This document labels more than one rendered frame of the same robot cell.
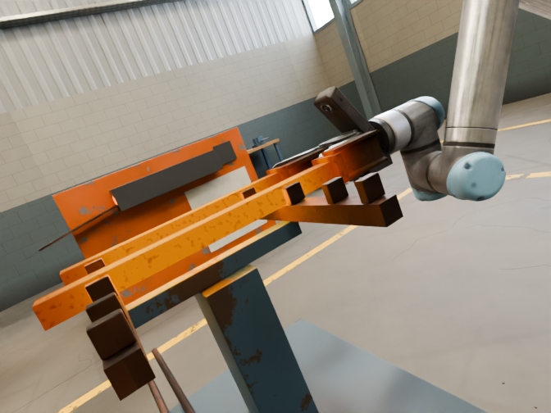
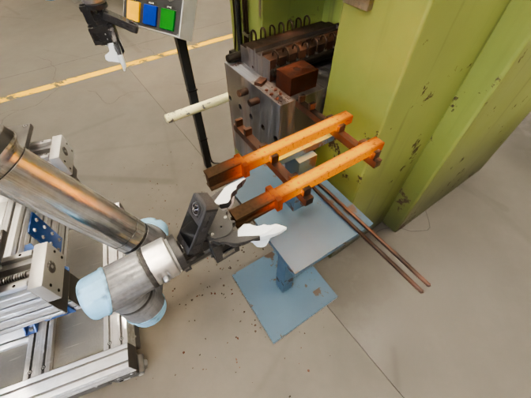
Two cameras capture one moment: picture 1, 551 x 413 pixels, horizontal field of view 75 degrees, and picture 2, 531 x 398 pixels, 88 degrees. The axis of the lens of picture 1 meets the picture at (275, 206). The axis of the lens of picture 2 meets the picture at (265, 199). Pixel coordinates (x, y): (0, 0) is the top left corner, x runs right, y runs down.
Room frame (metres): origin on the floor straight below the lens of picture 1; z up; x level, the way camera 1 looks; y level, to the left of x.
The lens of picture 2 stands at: (0.91, -0.08, 1.44)
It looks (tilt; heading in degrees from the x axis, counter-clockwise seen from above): 51 degrees down; 173
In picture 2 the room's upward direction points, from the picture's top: straight up
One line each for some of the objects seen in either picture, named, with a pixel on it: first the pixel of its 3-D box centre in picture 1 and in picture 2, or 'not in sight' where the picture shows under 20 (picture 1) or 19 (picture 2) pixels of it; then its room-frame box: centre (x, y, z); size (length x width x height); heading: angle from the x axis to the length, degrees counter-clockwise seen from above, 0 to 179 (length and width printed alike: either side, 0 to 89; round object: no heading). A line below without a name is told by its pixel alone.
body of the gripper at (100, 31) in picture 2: not in sight; (101, 23); (-0.23, -0.51, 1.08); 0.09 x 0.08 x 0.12; 104
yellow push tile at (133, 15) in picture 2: not in sight; (133, 11); (-0.56, -0.48, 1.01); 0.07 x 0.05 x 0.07; 53
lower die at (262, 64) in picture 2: not in sight; (298, 46); (-0.24, 0.19, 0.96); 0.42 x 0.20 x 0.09; 118
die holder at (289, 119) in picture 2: not in sight; (302, 109); (-0.20, 0.23, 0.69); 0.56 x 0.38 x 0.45; 118
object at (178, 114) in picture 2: not in sight; (205, 104); (-0.41, -0.23, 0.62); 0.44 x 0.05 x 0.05; 118
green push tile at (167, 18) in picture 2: not in sight; (168, 20); (-0.44, -0.33, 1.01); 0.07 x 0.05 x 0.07; 53
